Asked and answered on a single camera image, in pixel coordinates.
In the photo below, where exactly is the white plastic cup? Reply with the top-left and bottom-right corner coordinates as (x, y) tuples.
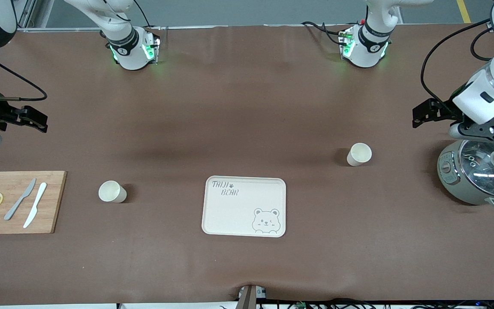
(98, 180), (127, 203)
(346, 142), (373, 167)

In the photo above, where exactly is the white bear print tray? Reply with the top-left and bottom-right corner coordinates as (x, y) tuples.
(201, 175), (287, 238)

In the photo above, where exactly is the glass pot lid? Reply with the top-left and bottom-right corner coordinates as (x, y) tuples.
(459, 138), (494, 199)

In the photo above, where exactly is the grey electric cooking pot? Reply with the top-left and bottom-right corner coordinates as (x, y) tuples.
(437, 139), (494, 210)

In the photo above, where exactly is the grey plastic knife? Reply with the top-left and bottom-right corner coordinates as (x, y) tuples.
(3, 178), (37, 221)

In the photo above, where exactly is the wooden cutting board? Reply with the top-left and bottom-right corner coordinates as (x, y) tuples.
(0, 171), (67, 235)

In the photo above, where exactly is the white plastic knife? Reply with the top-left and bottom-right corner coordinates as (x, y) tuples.
(23, 182), (48, 229)

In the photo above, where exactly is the brown table cover sheet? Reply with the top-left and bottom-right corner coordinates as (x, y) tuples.
(0, 24), (494, 306)

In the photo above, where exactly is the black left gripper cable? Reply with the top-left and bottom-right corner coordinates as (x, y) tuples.
(420, 18), (494, 113)

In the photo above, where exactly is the black left camera mount plate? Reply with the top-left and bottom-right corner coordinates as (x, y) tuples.
(457, 112), (494, 142)

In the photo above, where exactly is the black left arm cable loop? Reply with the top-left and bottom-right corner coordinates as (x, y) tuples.
(470, 27), (494, 61)

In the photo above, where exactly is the aluminium frame rail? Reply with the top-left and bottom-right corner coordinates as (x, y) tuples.
(15, 0), (102, 32)

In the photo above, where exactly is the black left base cable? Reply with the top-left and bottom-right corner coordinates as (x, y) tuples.
(301, 21), (351, 46)

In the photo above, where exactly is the black base cable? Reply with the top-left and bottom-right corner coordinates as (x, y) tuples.
(301, 21), (351, 46)
(133, 0), (151, 29)

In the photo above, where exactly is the black right base cable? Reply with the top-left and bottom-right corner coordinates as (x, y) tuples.
(133, 0), (151, 29)

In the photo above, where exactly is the metal table edge bracket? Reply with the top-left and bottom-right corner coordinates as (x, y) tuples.
(238, 284), (267, 309)

